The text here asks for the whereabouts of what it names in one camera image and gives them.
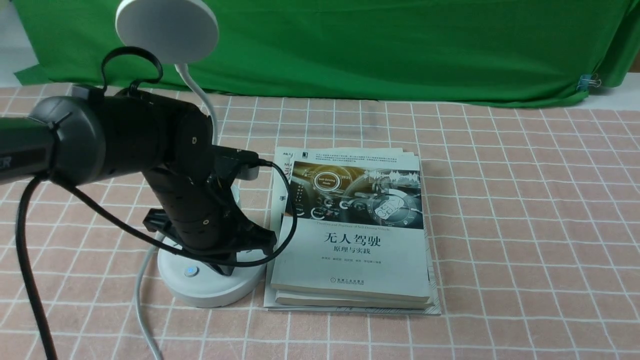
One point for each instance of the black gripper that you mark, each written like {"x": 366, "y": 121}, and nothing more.
{"x": 201, "y": 215}

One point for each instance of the white round desk lamp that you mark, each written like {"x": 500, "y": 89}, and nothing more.
{"x": 181, "y": 32}

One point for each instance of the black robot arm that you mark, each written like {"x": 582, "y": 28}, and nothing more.
{"x": 89, "y": 137}

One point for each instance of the bottom book in stack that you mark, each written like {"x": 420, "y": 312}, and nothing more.
{"x": 272, "y": 280}

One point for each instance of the top white self-driving book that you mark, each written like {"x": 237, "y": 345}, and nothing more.
{"x": 350, "y": 250}

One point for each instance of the pink checkered tablecloth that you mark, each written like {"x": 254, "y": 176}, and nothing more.
{"x": 533, "y": 218}

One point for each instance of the green backdrop cloth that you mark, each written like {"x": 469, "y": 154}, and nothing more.
{"x": 521, "y": 54}

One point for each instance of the blue binder clip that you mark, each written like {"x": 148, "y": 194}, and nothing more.
{"x": 587, "y": 81}

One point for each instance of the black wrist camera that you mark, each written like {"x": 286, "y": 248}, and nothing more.
{"x": 232, "y": 164}

